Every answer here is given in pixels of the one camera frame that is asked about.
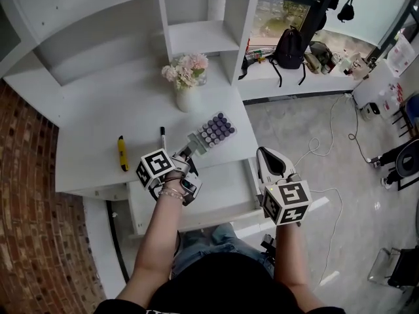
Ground olive pouch bag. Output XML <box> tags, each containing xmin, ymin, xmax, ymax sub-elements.
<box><xmin>304</xmin><ymin>40</ymin><xmax>337</xmax><ymax>75</ymax></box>

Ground tray of purple-capped vials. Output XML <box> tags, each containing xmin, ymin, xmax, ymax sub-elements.
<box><xmin>197</xmin><ymin>111</ymin><xmax>237</xmax><ymax>149</ymax></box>

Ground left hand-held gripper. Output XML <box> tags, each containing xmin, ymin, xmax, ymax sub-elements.
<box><xmin>136</xmin><ymin>142</ymin><xmax>204</xmax><ymax>206</ymax></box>

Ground person's left forearm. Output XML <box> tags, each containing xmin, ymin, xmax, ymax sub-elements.
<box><xmin>116</xmin><ymin>188</ymin><xmax>186</xmax><ymax>302</ymax></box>

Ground white vase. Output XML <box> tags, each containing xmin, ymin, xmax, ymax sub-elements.
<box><xmin>175</xmin><ymin>86</ymin><xmax>194</xmax><ymax>113</ymax></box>

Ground black round chair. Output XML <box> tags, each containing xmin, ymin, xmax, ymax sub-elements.
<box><xmin>396</xmin><ymin>141</ymin><xmax>419</xmax><ymax>192</ymax></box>

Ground white plastic bag red print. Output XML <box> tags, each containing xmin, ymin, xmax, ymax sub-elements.
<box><xmin>386</xmin><ymin>31</ymin><xmax>419</xmax><ymax>77</ymax></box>

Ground person's right forearm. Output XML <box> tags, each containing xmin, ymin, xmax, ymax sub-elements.
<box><xmin>273</xmin><ymin>222</ymin><xmax>317</xmax><ymax>299</ymax></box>

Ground white board panel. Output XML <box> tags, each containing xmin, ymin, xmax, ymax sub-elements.
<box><xmin>322</xmin><ymin>0</ymin><xmax>412</xmax><ymax>47</ymax></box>

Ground black floor cable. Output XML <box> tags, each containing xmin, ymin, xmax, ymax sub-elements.
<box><xmin>343</xmin><ymin>92</ymin><xmax>373</xmax><ymax>163</ymax></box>

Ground blue chair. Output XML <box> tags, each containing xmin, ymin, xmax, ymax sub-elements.
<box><xmin>391</xmin><ymin>92</ymin><xmax>419</xmax><ymax>140</ymax></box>

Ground white desk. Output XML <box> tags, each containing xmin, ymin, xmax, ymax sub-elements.
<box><xmin>54</xmin><ymin>56</ymin><xmax>262</xmax><ymax>198</ymax></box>

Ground yellow utility knife item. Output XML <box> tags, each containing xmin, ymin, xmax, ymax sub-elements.
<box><xmin>117</xmin><ymin>135</ymin><xmax>130</xmax><ymax>173</ymax></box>

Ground person's black shirt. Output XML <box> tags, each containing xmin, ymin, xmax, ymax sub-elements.
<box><xmin>88</xmin><ymin>252</ymin><xmax>344</xmax><ymax>314</ymax></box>

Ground white drawer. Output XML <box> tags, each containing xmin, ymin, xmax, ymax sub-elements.
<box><xmin>126</xmin><ymin>157</ymin><xmax>264</xmax><ymax>239</ymax></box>

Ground pale green box item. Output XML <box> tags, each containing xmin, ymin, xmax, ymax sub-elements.
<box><xmin>187</xmin><ymin>132</ymin><xmax>209</xmax><ymax>158</ymax></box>

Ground white box appliance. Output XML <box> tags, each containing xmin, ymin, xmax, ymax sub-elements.
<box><xmin>359</xmin><ymin>101</ymin><xmax>382</xmax><ymax>122</ymax></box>

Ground beaded bracelet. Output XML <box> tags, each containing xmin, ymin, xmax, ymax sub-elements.
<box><xmin>158</xmin><ymin>189</ymin><xmax>186</xmax><ymax>203</ymax></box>

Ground white shelf unit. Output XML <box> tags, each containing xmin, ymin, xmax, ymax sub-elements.
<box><xmin>0</xmin><ymin>0</ymin><xmax>263</xmax><ymax>88</ymax></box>

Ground clear glass jar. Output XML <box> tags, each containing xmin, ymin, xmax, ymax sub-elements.
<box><xmin>194</xmin><ymin>67</ymin><xmax>208</xmax><ymax>87</ymax></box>

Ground pink and white flower bouquet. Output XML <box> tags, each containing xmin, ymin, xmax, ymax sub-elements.
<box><xmin>160</xmin><ymin>52</ymin><xmax>210</xmax><ymax>90</ymax></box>

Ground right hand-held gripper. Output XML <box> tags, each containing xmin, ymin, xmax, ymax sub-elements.
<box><xmin>255</xmin><ymin>146</ymin><xmax>312</xmax><ymax>226</ymax></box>

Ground white window ledge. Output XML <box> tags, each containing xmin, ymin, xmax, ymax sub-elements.
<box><xmin>237</xmin><ymin>56</ymin><xmax>364</xmax><ymax>101</ymax></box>

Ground metal frame folding chair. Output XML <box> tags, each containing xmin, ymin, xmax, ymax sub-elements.
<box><xmin>367</xmin><ymin>246</ymin><xmax>419</xmax><ymax>289</ymax></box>

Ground white floor cable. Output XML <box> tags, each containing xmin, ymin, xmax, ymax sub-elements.
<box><xmin>294</xmin><ymin>93</ymin><xmax>357</xmax><ymax>284</ymax></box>

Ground black backpack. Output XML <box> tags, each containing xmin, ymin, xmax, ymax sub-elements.
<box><xmin>267</xmin><ymin>26</ymin><xmax>307</xmax><ymax>88</ymax></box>

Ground black hanging bag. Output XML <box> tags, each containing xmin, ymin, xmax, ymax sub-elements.
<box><xmin>337</xmin><ymin>0</ymin><xmax>355</xmax><ymax>24</ymax></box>

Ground person's blue jeans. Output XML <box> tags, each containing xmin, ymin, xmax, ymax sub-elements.
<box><xmin>170</xmin><ymin>222</ymin><xmax>276</xmax><ymax>279</ymax></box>

